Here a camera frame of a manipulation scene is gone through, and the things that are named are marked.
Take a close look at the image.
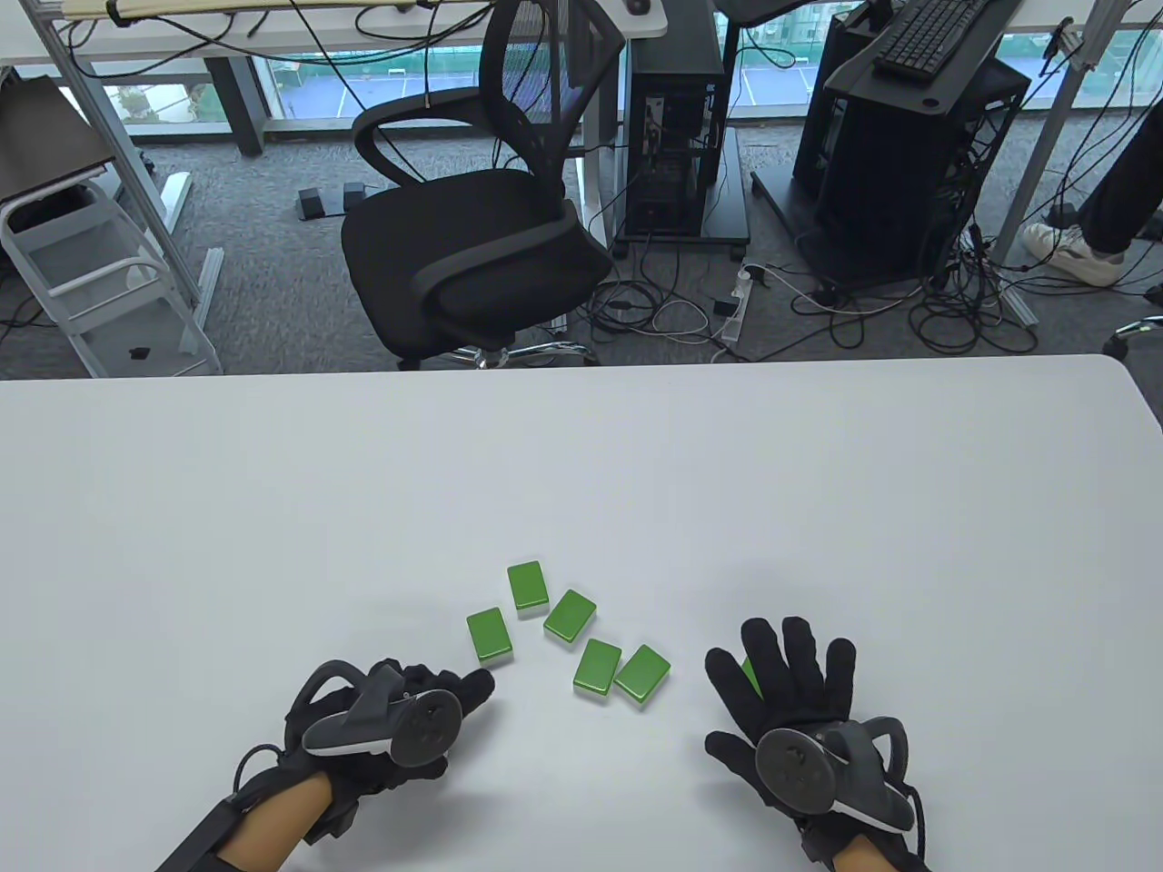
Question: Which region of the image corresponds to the person's left hand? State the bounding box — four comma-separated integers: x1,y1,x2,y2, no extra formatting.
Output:
283,660,497,802

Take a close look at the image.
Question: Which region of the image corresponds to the person's right hand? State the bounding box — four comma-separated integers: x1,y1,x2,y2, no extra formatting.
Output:
704,618,919,841

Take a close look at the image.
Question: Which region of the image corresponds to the group of green mahjong tiles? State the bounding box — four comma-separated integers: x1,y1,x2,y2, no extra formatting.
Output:
466,561,673,705

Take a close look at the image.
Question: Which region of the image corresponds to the person's right forearm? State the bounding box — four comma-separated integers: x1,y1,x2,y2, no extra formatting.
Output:
831,831,896,872

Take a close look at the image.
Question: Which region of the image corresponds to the person's left forearm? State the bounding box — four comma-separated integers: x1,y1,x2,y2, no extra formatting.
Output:
218,772,330,872

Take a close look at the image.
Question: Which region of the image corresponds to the grey round hand-mounted controller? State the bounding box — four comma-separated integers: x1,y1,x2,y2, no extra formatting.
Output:
754,718,912,832
291,661,462,771

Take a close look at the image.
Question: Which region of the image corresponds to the white power strip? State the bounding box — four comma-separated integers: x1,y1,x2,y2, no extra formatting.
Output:
711,265,757,344

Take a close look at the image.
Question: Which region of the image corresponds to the black mesh office chair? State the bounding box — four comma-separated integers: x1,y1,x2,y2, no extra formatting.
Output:
341,0,628,372

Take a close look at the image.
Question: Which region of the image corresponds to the black wheeled tower stand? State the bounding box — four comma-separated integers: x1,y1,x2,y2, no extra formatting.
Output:
611,127,753,263

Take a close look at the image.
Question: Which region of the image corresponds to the white metal step stool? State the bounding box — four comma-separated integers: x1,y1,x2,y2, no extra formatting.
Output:
0,177,224,378

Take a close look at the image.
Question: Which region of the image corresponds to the chrome chair base leg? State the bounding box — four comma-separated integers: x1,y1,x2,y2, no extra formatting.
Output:
1102,313,1163,360

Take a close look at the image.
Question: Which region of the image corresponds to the black computer tower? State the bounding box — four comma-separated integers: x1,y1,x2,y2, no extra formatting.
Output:
622,27,728,239

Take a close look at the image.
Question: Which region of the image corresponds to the black desk top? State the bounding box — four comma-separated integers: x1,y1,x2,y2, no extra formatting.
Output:
822,0,1032,112

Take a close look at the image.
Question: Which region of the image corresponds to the black keyboard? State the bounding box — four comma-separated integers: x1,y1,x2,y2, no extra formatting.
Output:
872,0,1000,84

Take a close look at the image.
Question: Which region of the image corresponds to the dark grey flat board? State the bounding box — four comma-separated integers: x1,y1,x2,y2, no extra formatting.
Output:
0,74,112,205

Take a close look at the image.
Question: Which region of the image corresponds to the tangle of black floor cables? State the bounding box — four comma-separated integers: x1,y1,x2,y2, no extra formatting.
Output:
581,218,1041,357

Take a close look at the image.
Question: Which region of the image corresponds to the aluminium frame post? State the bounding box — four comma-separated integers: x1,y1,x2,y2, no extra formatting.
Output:
32,0,226,319
990,0,1132,330

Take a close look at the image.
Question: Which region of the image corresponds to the black clamp-mounted camera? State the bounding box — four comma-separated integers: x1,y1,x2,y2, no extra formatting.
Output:
1040,18,1089,74

